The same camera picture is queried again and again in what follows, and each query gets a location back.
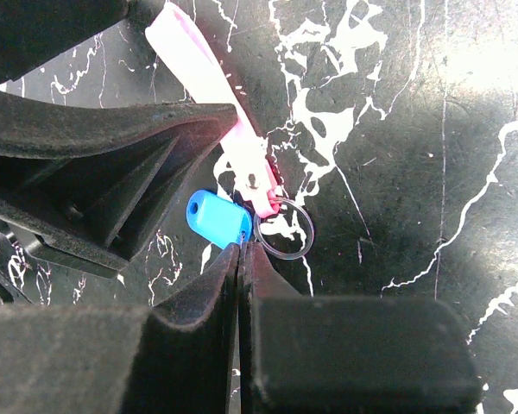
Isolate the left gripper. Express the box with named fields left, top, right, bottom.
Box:
left=0, top=1, right=237, bottom=160

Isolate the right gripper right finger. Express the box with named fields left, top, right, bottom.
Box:
left=240, top=242, right=482, bottom=413

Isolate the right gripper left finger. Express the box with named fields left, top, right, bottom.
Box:
left=0, top=244, right=240, bottom=413

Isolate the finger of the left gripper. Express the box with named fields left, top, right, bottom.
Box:
left=0, top=129, right=220, bottom=277

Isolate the blue key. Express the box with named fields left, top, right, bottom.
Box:
left=186, top=190, right=253, bottom=249

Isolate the metal key ring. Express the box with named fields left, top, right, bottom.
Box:
left=252, top=196, right=316, bottom=261

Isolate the pink keyring strap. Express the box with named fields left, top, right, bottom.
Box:
left=144, top=2, right=284, bottom=219

